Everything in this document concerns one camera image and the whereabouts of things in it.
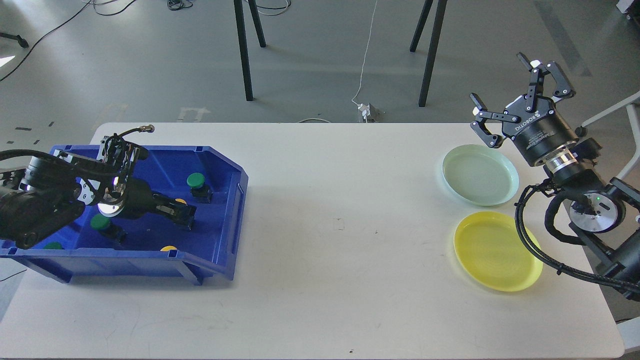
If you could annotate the green button bin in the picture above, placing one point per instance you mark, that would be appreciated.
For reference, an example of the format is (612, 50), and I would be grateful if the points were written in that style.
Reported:
(106, 227)
(199, 188)
(54, 245)

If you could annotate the blue plastic bin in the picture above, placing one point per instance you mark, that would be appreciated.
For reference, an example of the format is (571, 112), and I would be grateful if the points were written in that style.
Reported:
(209, 249)

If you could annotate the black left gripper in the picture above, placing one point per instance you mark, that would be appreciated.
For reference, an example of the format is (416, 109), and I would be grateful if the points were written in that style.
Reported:
(139, 199)

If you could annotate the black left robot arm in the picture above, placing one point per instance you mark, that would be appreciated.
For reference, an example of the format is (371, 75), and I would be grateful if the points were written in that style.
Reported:
(54, 189)

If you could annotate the green button near bin right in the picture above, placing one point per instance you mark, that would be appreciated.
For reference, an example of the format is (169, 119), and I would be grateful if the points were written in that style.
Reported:
(199, 188)

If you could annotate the black stand legs right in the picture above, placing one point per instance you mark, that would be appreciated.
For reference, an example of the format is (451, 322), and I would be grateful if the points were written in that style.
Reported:
(435, 38)

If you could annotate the yellow plate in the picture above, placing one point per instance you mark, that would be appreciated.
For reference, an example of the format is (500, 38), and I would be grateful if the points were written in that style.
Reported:
(488, 247)

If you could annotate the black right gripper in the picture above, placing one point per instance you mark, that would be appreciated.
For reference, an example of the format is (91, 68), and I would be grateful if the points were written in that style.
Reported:
(537, 132)

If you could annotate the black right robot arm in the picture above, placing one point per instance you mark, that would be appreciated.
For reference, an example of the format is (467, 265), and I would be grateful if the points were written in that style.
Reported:
(582, 205)

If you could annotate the yellow button bin front edge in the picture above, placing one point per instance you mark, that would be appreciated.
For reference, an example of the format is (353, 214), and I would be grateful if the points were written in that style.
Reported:
(168, 248)

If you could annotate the white chair base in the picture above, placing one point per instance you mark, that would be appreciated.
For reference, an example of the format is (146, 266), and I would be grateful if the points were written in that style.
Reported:
(628, 136)

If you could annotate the light green plate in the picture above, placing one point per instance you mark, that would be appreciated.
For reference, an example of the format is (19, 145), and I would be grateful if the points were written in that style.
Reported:
(481, 176)

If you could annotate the white power adapter on floor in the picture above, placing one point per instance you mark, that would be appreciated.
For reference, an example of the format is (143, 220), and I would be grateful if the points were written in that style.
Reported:
(368, 113)

